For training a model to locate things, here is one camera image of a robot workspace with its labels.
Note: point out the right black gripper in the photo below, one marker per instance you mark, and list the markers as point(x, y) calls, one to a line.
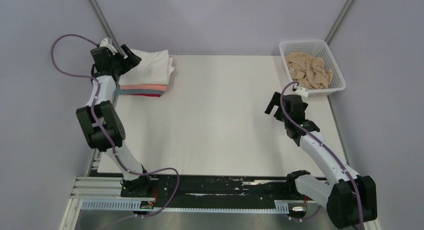
point(275, 100)

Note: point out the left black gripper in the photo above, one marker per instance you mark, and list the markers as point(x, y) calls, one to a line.
point(131, 61)

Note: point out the white t-shirt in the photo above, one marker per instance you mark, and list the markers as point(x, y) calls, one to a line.
point(155, 68)

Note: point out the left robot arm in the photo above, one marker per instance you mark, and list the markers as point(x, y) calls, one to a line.
point(100, 123)

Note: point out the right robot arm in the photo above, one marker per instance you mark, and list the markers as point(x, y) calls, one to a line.
point(349, 198)

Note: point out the folded red t-shirt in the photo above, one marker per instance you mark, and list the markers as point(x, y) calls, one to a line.
point(147, 95)

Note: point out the folded pink t-shirt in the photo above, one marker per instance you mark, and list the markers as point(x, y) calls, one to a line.
point(153, 87)

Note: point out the beige crumpled t-shirt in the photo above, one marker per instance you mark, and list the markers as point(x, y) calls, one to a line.
point(309, 71)

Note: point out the white plastic basket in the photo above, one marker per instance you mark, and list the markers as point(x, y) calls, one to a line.
point(316, 48)

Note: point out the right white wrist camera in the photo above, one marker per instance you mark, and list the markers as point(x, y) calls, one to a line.
point(301, 91)

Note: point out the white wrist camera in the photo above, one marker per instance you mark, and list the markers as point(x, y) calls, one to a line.
point(301, 91)
point(108, 43)

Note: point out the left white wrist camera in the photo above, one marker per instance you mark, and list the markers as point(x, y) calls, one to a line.
point(108, 43)

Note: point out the left aluminium corner post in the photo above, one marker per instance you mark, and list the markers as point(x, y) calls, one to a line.
point(104, 24)

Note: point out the aluminium corner post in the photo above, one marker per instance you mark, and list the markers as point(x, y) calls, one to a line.
point(104, 24)
point(339, 20)

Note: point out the right aluminium corner post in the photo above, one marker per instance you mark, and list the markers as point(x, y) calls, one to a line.
point(339, 20)

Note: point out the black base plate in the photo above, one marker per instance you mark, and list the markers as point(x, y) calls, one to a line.
point(216, 191)

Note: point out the white slotted cable duct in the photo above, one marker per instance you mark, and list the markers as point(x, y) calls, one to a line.
point(278, 207)

